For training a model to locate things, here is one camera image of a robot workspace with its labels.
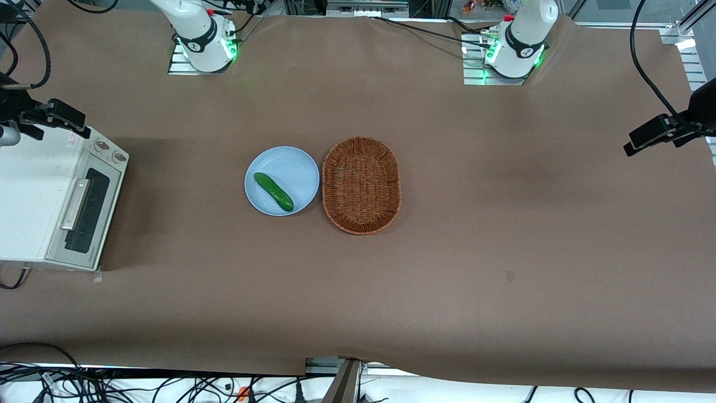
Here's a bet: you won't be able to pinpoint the light blue plate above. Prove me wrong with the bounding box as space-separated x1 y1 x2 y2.
244 146 321 217

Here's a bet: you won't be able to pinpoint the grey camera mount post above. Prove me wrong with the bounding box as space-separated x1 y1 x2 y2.
321 359 365 403

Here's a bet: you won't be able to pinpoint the aluminium frame profile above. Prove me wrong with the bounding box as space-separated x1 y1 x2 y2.
305 356 417 377

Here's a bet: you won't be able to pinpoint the brown wicker basket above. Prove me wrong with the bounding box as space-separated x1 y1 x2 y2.
322 137 402 236

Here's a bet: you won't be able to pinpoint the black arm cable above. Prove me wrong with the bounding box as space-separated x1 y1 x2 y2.
630 0 706 134
0 0 52 91

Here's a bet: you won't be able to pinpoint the black hanging cable loop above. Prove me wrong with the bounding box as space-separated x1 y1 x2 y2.
66 0 119 15

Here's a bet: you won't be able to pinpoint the white toaster oven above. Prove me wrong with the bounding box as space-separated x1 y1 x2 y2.
0 125 130 273

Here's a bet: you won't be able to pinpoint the aluminium side frame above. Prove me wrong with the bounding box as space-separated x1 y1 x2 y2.
659 0 716 168

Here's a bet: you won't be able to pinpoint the oven door with metal handle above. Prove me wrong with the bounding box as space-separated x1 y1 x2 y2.
46 161 125 272

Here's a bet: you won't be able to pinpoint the brown table cover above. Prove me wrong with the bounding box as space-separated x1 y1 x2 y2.
0 13 716 393

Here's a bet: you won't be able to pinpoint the short black base cable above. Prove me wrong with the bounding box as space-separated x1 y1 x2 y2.
445 16 488 35

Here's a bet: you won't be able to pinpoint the black floor cable arc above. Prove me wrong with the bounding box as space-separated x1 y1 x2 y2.
0 342 83 371

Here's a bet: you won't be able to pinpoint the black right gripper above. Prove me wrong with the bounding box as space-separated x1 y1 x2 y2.
0 73 91 141

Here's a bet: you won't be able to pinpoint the tangled black floor cables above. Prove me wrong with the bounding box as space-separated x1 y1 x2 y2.
0 363 336 403

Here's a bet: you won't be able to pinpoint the black oven power cable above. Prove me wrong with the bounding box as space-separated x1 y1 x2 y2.
0 267 31 290

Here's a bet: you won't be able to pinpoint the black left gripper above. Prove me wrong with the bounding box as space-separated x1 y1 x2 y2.
623 77 716 157

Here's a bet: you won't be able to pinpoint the green cucumber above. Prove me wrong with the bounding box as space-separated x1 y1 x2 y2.
253 172 295 213

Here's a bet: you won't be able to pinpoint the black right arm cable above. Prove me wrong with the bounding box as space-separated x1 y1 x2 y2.
0 0 52 91

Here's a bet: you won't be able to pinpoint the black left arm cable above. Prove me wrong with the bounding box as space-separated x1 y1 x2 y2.
630 0 706 134

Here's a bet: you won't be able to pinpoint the long black base cable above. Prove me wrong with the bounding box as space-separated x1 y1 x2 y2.
369 16 493 49

